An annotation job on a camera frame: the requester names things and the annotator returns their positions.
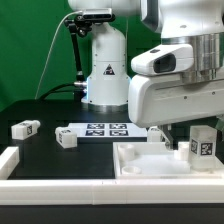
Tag white camera cable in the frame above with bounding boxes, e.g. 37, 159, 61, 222
34, 10, 83, 100

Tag white square tabletop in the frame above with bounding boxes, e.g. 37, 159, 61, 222
113, 142, 224, 179

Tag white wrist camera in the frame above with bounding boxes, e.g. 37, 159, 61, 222
131, 44, 194, 76

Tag white fence wall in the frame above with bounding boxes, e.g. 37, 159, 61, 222
0, 146, 20, 180
0, 179, 224, 205

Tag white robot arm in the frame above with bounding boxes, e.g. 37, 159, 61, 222
68, 0, 224, 128

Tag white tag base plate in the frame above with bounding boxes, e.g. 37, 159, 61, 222
68, 123, 147, 138

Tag grey mounted depth camera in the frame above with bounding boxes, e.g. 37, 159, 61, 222
82, 8, 113, 21

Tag black base cables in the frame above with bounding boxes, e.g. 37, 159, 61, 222
39, 82, 88, 101

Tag white left fence wall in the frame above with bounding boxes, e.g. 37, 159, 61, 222
0, 146, 20, 180

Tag white front fence wall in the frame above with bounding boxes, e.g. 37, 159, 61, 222
0, 179, 224, 205

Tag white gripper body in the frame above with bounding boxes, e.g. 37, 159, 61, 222
128, 71, 224, 128

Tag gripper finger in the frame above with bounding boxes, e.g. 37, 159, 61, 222
158, 125, 174, 149
215, 114, 224, 135

